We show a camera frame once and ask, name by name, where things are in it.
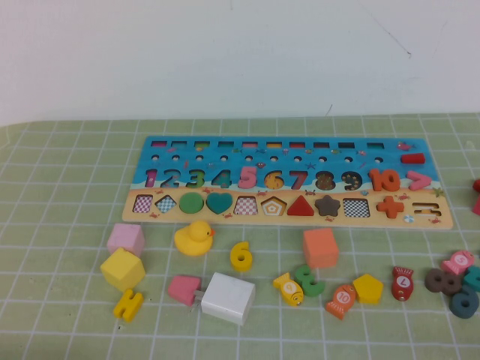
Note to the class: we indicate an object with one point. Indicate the yellow wooden number six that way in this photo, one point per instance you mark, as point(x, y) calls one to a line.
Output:
point(244, 264)

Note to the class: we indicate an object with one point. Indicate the teal wooden heart piece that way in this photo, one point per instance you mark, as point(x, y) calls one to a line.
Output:
point(218, 202)

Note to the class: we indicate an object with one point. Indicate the green wooden circle piece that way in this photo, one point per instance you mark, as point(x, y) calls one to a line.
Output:
point(191, 202)

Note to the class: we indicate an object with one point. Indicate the red wooden triangle piece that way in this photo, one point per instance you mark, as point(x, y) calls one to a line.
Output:
point(300, 208)

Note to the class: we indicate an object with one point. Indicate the wooden number shape puzzle board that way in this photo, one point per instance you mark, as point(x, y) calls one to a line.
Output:
point(172, 221)

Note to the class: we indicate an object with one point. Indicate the brown wooden star piece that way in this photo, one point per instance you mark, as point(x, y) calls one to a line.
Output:
point(327, 206)

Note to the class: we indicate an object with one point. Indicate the pink wooden trapezoid piece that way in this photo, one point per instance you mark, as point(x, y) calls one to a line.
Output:
point(182, 288)

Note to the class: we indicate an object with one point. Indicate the yellow wooden pentagon piece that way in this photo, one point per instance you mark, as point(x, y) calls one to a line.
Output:
point(367, 288)

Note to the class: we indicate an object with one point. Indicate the pink-red wooden piece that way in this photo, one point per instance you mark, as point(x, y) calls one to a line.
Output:
point(477, 206)

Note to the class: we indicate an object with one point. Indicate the teal wooden number piece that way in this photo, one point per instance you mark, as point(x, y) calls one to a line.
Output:
point(473, 277)

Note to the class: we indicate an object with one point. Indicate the pink wooden number five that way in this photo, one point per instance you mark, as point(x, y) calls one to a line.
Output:
point(245, 173)

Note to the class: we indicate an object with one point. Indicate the yellow rubber duck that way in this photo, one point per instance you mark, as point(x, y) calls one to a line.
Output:
point(193, 242)

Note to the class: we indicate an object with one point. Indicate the orange wooden cube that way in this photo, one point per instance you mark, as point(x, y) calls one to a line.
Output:
point(320, 247)

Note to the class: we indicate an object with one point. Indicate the white power adapter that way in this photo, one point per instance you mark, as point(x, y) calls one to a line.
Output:
point(228, 298)

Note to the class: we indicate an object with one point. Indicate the yellow wooden fish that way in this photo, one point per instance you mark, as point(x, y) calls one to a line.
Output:
point(288, 288)

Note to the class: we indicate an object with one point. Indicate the pink wooden cube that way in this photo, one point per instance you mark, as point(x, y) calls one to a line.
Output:
point(125, 238)

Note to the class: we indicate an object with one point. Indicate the green wooden number three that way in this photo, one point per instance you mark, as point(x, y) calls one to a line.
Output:
point(313, 287)

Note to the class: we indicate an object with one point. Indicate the orange wooden number ten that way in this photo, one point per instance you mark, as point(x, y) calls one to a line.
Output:
point(375, 180)

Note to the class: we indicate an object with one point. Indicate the yellow wooden cube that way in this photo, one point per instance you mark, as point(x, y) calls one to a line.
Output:
point(122, 270)

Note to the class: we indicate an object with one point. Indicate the orange wooden plus sign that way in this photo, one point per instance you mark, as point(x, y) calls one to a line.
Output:
point(389, 207)

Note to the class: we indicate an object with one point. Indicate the orange wooden fish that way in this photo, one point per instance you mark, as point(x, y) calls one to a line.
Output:
point(343, 298)

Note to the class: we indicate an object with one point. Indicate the yellow wooden equals sign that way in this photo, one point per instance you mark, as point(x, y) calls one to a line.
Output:
point(127, 305)

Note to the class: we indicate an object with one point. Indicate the red wooden minus sign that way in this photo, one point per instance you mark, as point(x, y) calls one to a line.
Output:
point(412, 158)

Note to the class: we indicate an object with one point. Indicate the green checked tablecloth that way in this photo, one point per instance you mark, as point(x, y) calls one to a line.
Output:
point(56, 187)

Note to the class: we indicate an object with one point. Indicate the pink wooden greater-than sign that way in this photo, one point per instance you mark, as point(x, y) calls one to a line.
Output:
point(425, 180)

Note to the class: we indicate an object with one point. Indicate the red wooden fish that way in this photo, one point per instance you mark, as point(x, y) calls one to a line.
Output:
point(402, 283)

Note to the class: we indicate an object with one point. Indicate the brown wooden number eight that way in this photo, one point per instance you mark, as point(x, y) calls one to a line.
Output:
point(443, 284)

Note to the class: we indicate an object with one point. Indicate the pink wooden fish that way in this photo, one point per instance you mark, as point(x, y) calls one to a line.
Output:
point(459, 260)

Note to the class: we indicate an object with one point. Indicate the grey-blue wooden number nine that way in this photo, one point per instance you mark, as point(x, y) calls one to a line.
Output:
point(454, 307)

